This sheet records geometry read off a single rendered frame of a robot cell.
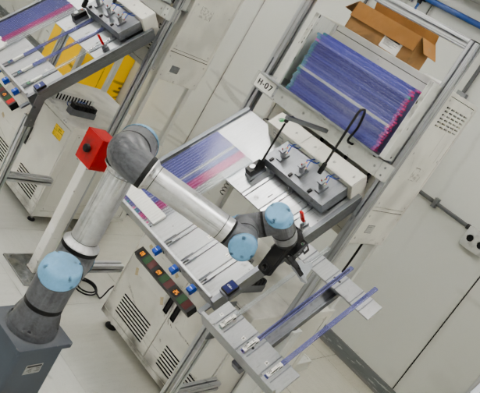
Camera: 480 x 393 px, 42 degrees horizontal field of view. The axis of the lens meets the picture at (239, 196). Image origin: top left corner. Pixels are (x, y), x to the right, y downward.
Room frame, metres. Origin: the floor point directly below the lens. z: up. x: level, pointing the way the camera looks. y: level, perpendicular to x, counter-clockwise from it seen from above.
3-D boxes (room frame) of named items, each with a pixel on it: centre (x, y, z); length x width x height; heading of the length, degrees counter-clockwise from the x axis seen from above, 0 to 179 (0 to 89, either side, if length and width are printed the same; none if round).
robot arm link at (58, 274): (1.56, 0.32, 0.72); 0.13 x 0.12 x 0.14; 5
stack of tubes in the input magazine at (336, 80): (2.54, -0.17, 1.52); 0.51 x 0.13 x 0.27; 55
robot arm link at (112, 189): (1.69, 0.33, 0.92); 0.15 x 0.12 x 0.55; 5
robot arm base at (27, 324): (1.56, 0.32, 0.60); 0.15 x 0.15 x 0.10
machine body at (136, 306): (2.67, -0.19, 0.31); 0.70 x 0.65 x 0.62; 55
